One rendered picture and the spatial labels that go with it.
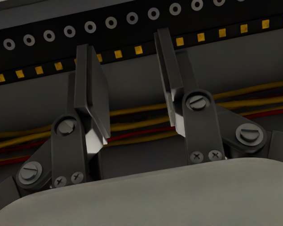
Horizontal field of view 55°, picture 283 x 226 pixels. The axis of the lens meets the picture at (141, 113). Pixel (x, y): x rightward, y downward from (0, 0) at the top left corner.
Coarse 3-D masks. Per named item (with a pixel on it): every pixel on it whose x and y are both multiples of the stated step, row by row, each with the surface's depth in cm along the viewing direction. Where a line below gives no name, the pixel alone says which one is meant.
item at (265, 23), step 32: (160, 0) 25; (192, 0) 25; (256, 0) 25; (0, 32) 26; (32, 32) 26; (96, 32) 26; (128, 32) 26; (192, 32) 26; (224, 32) 26; (256, 32) 26; (0, 64) 28; (32, 64) 28; (64, 64) 27
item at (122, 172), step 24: (216, 96) 30; (264, 96) 28; (144, 120) 34; (168, 120) 28; (264, 120) 29; (0, 144) 29; (24, 144) 31; (120, 144) 28; (144, 144) 29; (168, 144) 28; (0, 168) 31; (120, 168) 26; (144, 168) 25; (168, 168) 25
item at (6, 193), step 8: (0, 184) 11; (8, 184) 10; (16, 184) 11; (48, 184) 10; (0, 192) 10; (8, 192) 10; (16, 192) 10; (24, 192) 10; (32, 192) 10; (0, 200) 10; (8, 200) 10; (0, 208) 10
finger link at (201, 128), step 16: (192, 96) 11; (208, 96) 10; (192, 112) 10; (208, 112) 10; (192, 128) 10; (208, 128) 10; (192, 144) 9; (208, 144) 9; (192, 160) 9; (208, 160) 9
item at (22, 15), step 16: (48, 0) 25; (64, 0) 25; (80, 0) 25; (96, 0) 25; (112, 0) 25; (128, 0) 25; (0, 16) 25; (16, 16) 25; (32, 16) 25; (48, 16) 25
